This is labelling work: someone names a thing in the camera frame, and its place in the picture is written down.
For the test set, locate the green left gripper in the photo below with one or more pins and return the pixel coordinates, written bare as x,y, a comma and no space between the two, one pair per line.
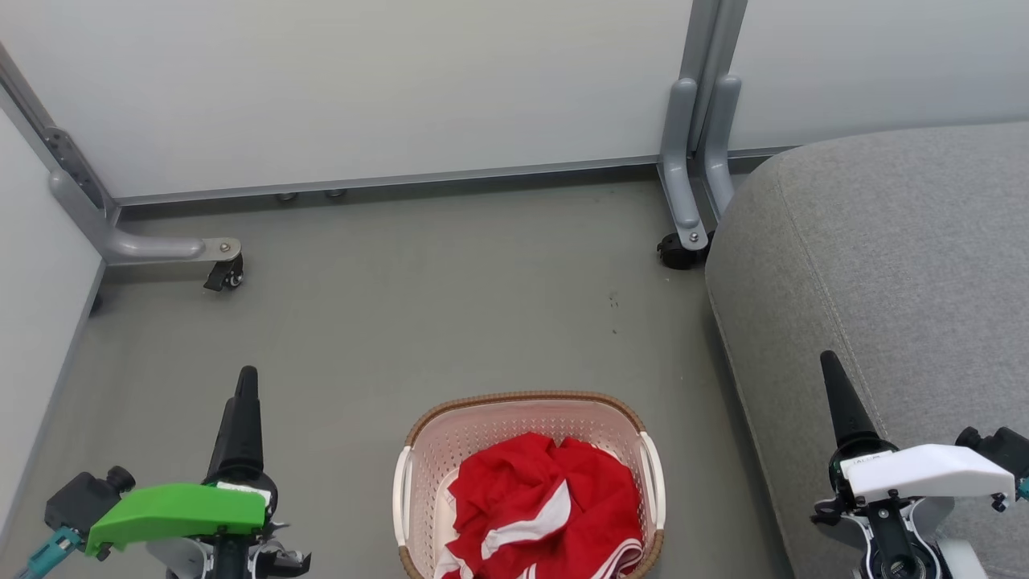
177,511

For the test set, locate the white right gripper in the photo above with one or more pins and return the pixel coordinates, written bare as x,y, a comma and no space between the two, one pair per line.
924,474

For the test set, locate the red shorts with number print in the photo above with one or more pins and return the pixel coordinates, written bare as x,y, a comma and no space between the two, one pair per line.
555,474

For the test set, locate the grey fabric sofa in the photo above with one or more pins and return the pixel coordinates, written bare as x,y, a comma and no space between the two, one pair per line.
884,241

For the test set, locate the black caster with silver wheel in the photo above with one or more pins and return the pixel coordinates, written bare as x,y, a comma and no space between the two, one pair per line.
225,275

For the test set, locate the all black caster wheel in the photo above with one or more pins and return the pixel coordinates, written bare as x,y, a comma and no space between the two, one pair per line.
679,253

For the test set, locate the pink woven-rim laundry basket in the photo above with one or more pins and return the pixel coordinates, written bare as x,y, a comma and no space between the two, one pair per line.
482,434

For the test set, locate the grey upright partition foot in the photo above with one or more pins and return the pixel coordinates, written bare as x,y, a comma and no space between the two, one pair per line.
675,161
715,161

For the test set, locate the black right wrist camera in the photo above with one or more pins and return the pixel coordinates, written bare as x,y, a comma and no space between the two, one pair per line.
1001,450

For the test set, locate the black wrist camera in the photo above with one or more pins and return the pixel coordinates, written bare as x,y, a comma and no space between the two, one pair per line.
1001,450
80,500

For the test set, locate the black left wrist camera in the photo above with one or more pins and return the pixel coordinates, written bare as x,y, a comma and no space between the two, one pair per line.
80,500

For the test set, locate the short grey partition bottom rail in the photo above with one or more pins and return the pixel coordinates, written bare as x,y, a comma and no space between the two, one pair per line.
760,151

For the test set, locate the long grey partition bottom rail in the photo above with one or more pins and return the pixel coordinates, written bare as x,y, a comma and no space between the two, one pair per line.
402,180

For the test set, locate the grey upright partition post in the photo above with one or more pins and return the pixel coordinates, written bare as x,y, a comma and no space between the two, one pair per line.
699,48
730,36

